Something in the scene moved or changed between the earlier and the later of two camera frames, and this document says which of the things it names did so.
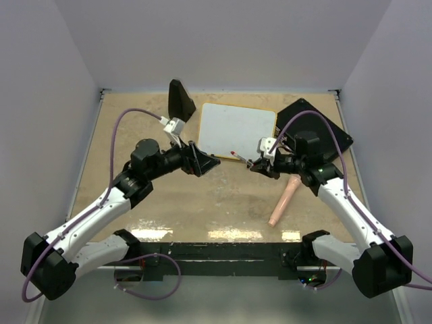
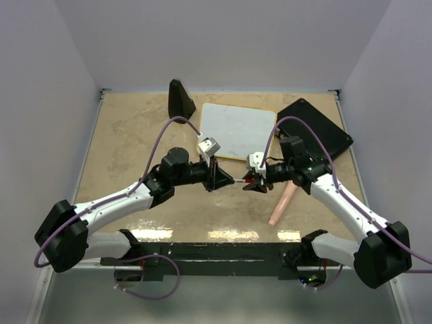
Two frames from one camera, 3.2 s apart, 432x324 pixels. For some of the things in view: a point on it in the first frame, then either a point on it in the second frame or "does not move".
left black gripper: x=194 y=161 to x=215 y=177
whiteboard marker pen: x=241 y=158 to x=246 y=180
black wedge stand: x=180 y=104 does not move
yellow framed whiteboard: x=224 y=129 does not move
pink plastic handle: x=293 y=181 does not move
